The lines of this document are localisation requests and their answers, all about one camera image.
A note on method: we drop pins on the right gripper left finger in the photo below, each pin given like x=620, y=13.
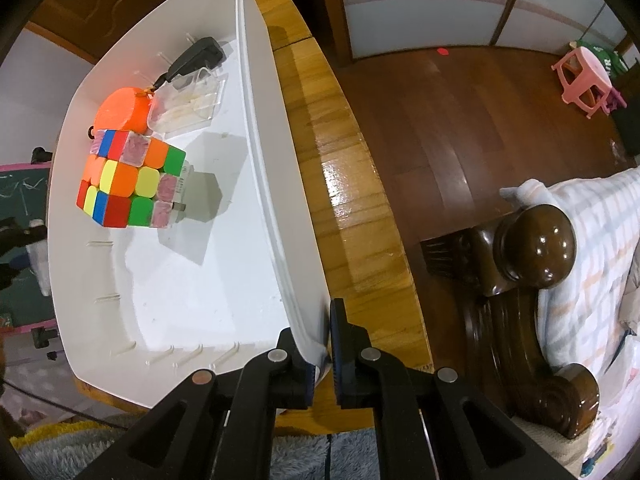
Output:
x=260, y=409

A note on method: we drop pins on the sliding wardrobe door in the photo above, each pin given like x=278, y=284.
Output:
x=384, y=26

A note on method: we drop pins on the grey fluffy rug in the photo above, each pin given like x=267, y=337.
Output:
x=64, y=449

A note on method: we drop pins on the green chalkboard pink frame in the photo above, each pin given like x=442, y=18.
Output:
x=25, y=278

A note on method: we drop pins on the checked white blanket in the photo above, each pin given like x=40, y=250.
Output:
x=592, y=317

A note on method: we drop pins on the colourful puzzle cube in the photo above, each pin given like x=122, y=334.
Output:
x=129, y=180

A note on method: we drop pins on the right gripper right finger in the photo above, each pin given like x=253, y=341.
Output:
x=429, y=426

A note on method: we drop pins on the orange round case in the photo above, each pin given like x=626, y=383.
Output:
x=125, y=109

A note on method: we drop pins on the black power adapter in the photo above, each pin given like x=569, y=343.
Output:
x=205, y=52

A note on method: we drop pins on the pink plastic stool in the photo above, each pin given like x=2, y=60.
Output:
x=585, y=83

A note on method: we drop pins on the dark wooden bed post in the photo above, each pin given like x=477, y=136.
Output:
x=500, y=268

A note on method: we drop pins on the white plastic storage bin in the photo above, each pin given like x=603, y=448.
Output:
x=140, y=309

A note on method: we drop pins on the clear plastic box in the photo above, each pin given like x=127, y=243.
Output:
x=187, y=102

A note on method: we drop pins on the white charger block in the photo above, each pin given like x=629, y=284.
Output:
x=178, y=202

